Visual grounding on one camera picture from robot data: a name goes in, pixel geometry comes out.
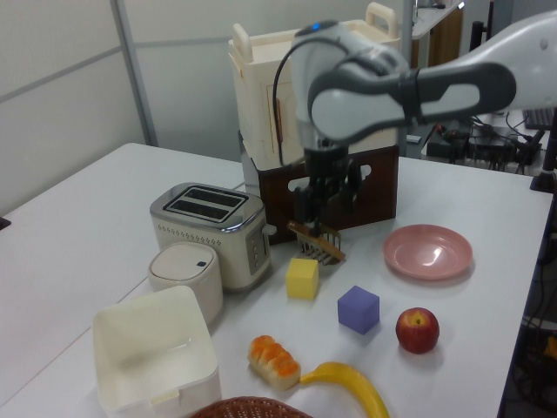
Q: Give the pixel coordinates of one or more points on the wooden cabinet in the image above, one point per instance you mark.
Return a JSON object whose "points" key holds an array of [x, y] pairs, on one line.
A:
{"points": [[435, 39]]}

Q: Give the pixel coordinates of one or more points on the chrome and cream toaster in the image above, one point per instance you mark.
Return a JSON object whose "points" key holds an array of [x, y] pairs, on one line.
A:
{"points": [[196, 235]]}

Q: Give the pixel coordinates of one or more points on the purple cube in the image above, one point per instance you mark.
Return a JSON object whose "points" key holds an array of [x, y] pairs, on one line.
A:
{"points": [[357, 310]]}

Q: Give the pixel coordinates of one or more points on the black table clamp post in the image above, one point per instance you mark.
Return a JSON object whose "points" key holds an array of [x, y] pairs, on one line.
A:
{"points": [[541, 180]]}

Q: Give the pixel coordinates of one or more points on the yellow cube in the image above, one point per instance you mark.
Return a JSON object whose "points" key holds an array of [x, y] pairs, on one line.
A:
{"points": [[301, 279]]}

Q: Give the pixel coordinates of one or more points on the orange glazed bread roll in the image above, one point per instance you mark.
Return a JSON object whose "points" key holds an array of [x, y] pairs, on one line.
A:
{"points": [[274, 363]]}

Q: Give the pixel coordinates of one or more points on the yellow banana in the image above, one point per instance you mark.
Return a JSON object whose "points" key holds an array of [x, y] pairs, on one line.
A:
{"points": [[361, 387]]}

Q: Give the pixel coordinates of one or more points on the dark brown wooden stand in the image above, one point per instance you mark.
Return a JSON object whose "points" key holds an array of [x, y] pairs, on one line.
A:
{"points": [[374, 191]]}

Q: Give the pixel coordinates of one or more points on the brown toast slice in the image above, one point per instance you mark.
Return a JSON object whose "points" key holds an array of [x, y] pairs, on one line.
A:
{"points": [[295, 226]]}

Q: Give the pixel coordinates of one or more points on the large cream box appliance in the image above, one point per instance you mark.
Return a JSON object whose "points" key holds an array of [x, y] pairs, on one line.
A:
{"points": [[257, 87]]}

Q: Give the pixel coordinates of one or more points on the brown toast rack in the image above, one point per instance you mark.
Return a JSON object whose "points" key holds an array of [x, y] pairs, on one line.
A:
{"points": [[327, 249]]}

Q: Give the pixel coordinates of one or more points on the pink plate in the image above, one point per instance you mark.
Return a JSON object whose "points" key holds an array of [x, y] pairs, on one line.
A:
{"points": [[426, 252]]}

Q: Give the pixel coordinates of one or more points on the open cream plastic container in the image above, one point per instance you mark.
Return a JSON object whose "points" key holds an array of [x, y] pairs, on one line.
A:
{"points": [[148, 344]]}

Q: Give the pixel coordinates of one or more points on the brown wicker basket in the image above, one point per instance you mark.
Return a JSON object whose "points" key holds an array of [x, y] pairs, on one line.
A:
{"points": [[252, 409]]}

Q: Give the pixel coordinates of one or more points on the small cream lidded bin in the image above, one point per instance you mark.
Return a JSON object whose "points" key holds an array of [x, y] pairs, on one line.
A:
{"points": [[187, 274]]}

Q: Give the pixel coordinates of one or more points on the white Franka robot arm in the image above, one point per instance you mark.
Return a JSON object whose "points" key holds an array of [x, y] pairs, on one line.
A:
{"points": [[435, 87]]}

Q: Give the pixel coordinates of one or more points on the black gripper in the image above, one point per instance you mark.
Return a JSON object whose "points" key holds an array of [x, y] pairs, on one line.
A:
{"points": [[326, 167]]}

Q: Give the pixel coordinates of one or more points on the small black flat object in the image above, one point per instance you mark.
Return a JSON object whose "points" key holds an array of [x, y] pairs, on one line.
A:
{"points": [[4, 224]]}

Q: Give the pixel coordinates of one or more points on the red apple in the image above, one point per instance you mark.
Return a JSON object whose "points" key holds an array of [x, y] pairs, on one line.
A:
{"points": [[417, 331]]}

